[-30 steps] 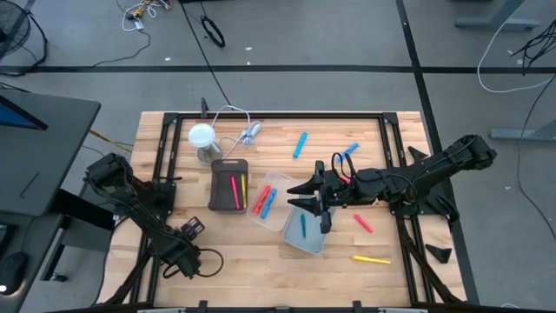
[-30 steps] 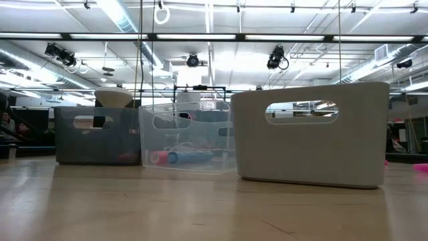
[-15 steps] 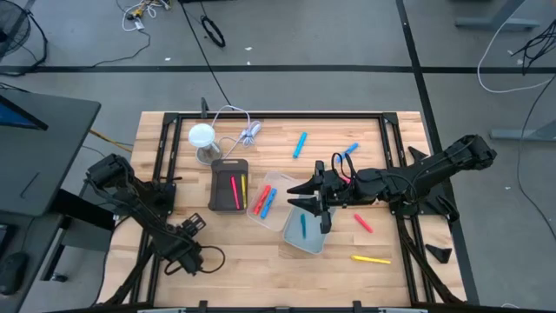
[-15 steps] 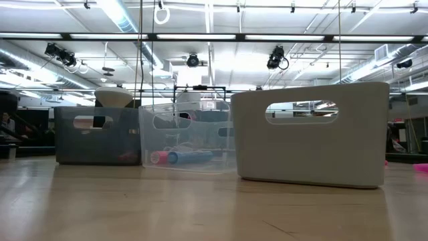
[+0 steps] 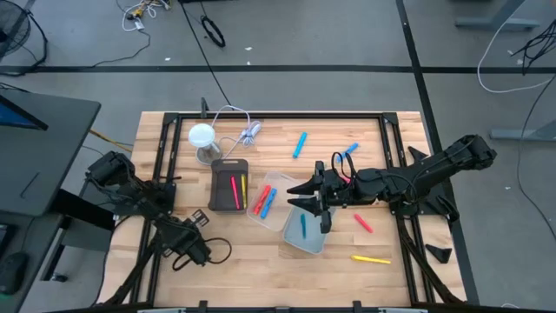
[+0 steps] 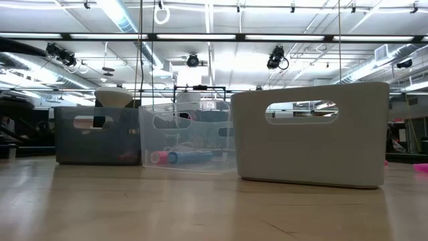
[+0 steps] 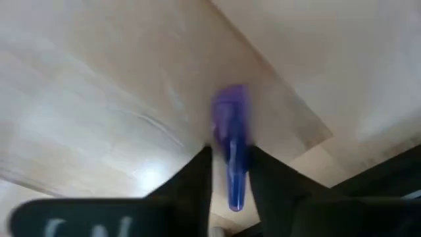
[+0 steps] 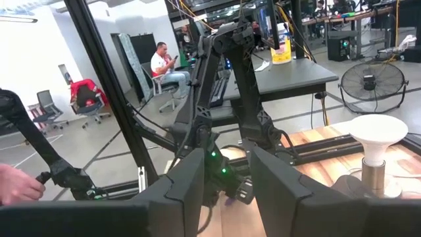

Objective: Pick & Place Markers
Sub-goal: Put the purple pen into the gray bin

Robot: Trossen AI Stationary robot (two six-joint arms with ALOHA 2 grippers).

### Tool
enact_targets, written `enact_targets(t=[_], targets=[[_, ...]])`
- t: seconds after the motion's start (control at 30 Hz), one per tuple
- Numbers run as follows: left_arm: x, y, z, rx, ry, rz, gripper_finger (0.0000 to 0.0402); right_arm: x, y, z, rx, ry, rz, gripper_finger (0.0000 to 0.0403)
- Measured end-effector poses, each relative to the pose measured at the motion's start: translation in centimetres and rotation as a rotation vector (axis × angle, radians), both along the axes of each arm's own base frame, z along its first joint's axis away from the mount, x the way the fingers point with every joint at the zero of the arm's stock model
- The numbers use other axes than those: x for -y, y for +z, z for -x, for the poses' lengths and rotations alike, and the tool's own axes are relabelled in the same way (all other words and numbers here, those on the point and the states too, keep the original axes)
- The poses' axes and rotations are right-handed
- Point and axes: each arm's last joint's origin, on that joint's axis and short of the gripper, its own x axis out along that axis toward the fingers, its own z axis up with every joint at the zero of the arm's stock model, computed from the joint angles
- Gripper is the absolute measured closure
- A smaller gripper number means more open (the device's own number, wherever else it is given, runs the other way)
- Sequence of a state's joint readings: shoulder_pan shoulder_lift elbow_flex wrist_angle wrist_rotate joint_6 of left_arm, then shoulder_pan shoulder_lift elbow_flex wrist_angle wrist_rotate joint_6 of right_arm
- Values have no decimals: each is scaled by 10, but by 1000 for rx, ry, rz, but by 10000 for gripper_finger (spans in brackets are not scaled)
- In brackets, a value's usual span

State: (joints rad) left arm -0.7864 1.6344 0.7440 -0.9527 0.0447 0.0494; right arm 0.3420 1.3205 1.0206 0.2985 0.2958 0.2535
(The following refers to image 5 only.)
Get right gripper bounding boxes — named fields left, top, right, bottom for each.
left=286, top=161, right=361, bottom=235

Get thick blue marker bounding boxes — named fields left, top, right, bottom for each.
left=259, top=187, right=278, bottom=220

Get red marker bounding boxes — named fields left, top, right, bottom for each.
left=353, top=212, right=374, bottom=235
left=252, top=184, right=273, bottom=216

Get cyan Sharpie marker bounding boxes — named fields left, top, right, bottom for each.
left=292, top=131, right=308, bottom=160

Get light blue marker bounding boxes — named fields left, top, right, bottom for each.
left=336, top=142, right=361, bottom=163

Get clear plastic bin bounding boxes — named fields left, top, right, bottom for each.
left=246, top=170, right=308, bottom=233

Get light grey plastic bin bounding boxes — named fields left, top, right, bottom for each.
left=281, top=203, right=336, bottom=256

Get white bulb table lamp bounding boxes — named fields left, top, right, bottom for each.
left=188, top=123, right=225, bottom=166

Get dark grey desk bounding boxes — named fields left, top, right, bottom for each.
left=0, top=89, right=103, bottom=218
left=0, top=210, right=66, bottom=313

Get black computer mouse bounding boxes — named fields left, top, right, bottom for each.
left=0, top=250, right=30, bottom=296

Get black computer monitor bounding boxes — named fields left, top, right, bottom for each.
left=0, top=93, right=50, bottom=131

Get grey desk leg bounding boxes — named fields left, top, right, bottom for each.
left=489, top=119, right=556, bottom=143

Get black floor fan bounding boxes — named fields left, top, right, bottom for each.
left=0, top=0, right=49, bottom=77

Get black slotted bracket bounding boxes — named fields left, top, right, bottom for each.
left=189, top=209, right=210, bottom=229

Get black metal frame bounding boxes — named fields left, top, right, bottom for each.
left=102, top=110, right=468, bottom=313

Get white lamp cable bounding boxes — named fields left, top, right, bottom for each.
left=209, top=104, right=264, bottom=161

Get black triangular bracket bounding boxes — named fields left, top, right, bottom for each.
left=407, top=146, right=429, bottom=162
left=424, top=243, right=453, bottom=265

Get black cable coil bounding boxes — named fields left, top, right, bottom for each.
left=200, top=15, right=227, bottom=49

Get thin black hanging cable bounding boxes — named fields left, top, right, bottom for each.
left=178, top=0, right=233, bottom=107

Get white floor cable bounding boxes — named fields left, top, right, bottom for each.
left=476, top=8, right=556, bottom=95

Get white yellow cable bundle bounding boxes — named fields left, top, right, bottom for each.
left=120, top=0, right=173, bottom=32

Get black floor cables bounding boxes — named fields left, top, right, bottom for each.
left=512, top=19, right=556, bottom=75

